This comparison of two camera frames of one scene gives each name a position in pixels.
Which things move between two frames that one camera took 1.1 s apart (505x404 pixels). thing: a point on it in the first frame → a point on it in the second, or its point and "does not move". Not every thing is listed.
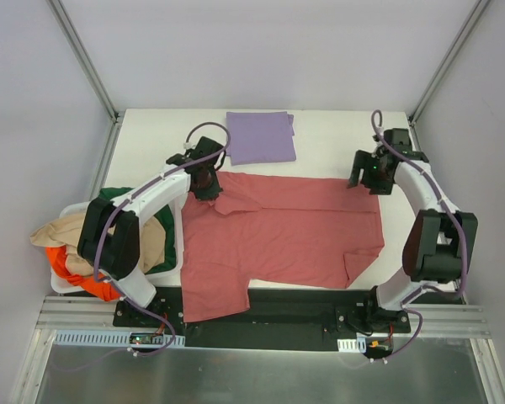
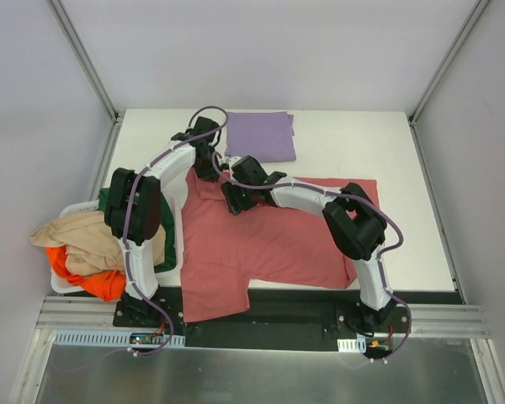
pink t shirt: (284, 231) does not move
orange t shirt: (88, 284) does not move
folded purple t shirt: (261, 136) does not move
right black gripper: (363, 169) → (231, 198)
